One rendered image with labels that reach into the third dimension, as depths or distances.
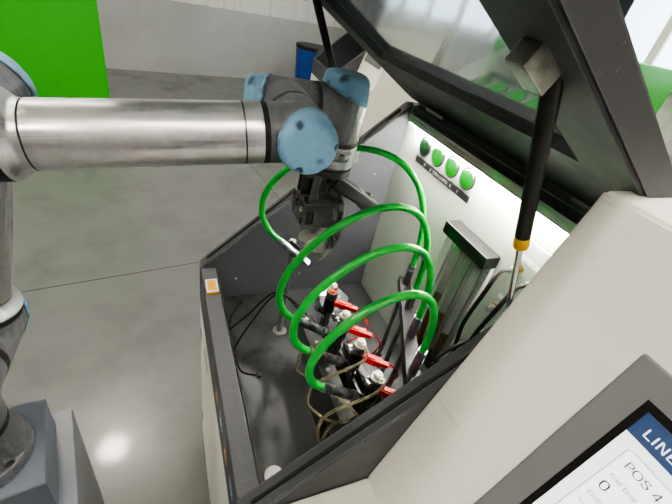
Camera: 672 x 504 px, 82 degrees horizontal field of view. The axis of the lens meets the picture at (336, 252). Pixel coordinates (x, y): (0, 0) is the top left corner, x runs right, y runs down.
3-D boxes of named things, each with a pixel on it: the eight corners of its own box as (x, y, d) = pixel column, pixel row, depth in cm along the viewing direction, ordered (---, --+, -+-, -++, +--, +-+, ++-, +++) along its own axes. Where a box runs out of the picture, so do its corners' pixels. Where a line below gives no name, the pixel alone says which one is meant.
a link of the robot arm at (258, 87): (254, 84, 50) (333, 94, 54) (243, 64, 58) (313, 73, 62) (250, 142, 54) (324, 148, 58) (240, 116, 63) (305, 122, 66)
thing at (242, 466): (201, 308, 118) (200, 268, 109) (216, 306, 120) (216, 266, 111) (233, 535, 73) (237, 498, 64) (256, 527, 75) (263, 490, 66)
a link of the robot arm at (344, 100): (314, 62, 61) (363, 69, 64) (304, 130, 67) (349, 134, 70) (329, 74, 55) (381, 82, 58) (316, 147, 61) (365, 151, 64)
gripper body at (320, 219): (290, 212, 76) (298, 154, 69) (330, 211, 79) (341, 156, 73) (301, 234, 70) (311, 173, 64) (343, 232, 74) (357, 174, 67)
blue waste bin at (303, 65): (284, 89, 671) (289, 39, 628) (314, 90, 702) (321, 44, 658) (299, 99, 632) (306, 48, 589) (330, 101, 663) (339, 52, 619)
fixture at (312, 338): (291, 355, 106) (298, 315, 97) (325, 349, 110) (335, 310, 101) (334, 482, 81) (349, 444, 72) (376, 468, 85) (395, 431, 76)
